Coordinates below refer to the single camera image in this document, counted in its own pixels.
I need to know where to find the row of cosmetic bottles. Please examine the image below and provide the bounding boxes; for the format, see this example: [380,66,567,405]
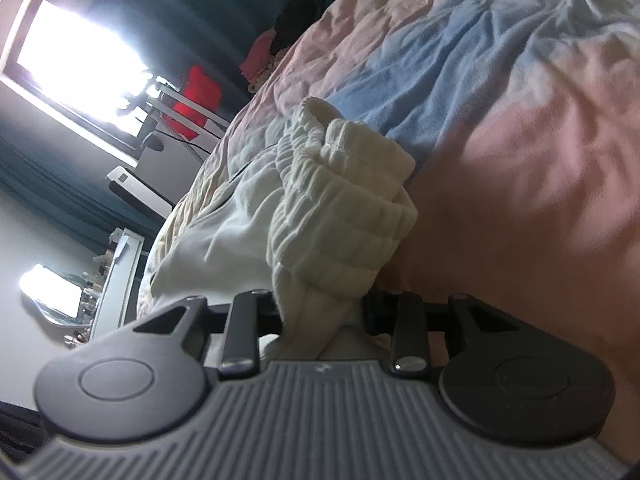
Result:
[64,250,119,347]

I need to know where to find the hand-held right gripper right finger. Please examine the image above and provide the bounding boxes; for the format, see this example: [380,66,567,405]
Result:
[363,291,522,377]

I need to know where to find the dark clothes pile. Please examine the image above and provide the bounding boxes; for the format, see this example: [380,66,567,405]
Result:
[270,0,372,57]

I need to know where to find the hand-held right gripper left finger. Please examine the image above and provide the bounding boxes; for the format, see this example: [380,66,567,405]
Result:
[131,289,283,380]

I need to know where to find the white pants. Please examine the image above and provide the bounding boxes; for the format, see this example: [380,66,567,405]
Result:
[150,96,419,361]

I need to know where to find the pink and blue blanket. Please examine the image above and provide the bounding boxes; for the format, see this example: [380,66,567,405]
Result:
[145,0,640,461]

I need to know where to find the pink cloth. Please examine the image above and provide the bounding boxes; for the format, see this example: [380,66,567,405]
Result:
[240,29,279,79]

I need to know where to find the window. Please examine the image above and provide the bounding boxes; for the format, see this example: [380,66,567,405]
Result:
[0,0,162,162]

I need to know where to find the beige patterned cloth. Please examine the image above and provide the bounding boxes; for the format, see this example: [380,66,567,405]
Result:
[247,57,282,94]

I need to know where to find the wavy vanity mirror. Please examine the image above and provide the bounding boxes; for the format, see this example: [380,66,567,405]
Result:
[19,264,85,327]

